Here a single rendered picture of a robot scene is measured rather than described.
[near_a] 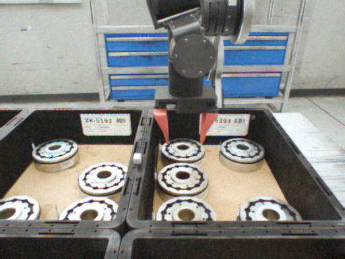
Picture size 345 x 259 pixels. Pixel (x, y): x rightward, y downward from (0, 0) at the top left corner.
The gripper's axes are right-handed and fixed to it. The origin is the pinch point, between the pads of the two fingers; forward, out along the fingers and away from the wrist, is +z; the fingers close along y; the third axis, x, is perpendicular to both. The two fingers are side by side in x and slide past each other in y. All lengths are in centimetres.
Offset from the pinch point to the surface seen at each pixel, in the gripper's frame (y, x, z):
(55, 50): -127, 269, 34
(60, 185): -26.1, 1.6, 11.7
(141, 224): -6.5, -19.5, 1.7
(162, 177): -4.3, -0.1, 8.8
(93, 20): -60, 184, -4
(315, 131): 55, 50, 25
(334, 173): 47, 22, 25
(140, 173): -7.6, -8.2, 1.8
